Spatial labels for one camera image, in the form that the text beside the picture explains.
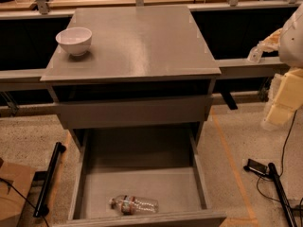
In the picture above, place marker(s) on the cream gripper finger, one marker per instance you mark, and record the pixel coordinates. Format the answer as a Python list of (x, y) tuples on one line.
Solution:
[(284, 98), (271, 43)]

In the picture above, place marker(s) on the clear plastic water bottle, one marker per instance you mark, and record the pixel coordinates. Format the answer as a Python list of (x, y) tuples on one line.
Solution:
[(132, 205)]

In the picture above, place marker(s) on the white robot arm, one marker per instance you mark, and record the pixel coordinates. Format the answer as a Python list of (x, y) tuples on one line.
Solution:
[(291, 41)]

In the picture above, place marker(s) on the grey drawer cabinet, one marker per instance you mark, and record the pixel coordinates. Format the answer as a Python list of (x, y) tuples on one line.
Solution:
[(145, 67)]

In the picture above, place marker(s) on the open grey middle drawer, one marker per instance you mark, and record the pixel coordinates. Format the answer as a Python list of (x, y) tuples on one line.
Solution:
[(159, 163)]

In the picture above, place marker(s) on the black bar right floor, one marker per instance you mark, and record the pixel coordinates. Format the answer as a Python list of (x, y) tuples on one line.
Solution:
[(287, 209)]

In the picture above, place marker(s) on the black bar floor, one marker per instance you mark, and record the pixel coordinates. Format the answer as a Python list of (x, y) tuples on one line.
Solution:
[(287, 209), (41, 209)]

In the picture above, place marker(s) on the black device on floor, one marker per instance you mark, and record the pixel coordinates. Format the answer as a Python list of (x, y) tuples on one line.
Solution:
[(256, 167)]

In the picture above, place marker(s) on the white ceramic bowl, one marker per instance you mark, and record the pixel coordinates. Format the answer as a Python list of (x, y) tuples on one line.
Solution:
[(75, 40)]

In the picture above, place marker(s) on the black bar left floor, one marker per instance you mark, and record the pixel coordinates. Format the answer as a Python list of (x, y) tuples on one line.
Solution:
[(41, 209)]

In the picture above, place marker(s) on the brown cardboard box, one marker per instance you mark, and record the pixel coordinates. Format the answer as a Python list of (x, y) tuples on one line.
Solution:
[(11, 203)]

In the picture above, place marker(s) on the grey metal rail shelf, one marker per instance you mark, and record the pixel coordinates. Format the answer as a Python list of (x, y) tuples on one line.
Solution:
[(20, 80)]

